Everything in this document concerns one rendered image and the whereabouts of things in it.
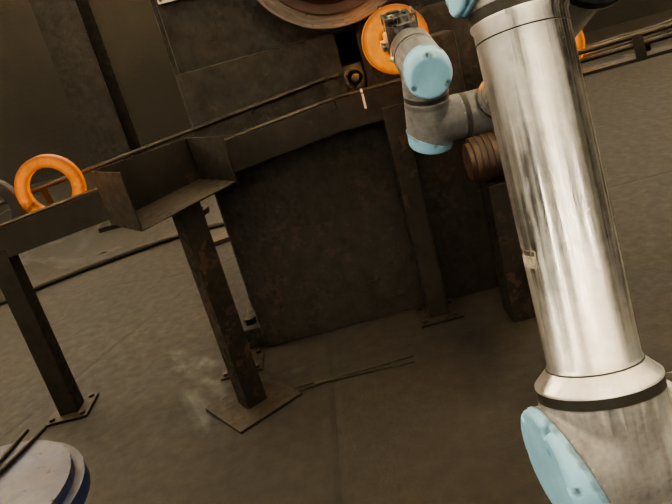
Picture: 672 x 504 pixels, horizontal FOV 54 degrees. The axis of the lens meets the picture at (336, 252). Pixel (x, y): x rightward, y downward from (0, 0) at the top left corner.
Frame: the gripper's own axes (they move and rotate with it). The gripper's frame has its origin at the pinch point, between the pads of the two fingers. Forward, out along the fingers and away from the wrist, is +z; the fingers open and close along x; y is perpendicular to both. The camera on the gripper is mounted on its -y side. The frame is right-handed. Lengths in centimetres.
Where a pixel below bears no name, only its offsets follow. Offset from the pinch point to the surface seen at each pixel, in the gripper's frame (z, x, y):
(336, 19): 19.5, 11.1, 0.5
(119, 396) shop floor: -2, 105, -87
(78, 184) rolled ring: 15, 91, -22
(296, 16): 20.4, 20.8, 3.8
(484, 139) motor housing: -3.9, -17.4, -32.1
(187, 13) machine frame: 37, 50, 8
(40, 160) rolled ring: 17, 98, -14
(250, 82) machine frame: 26.1, 37.9, -11.6
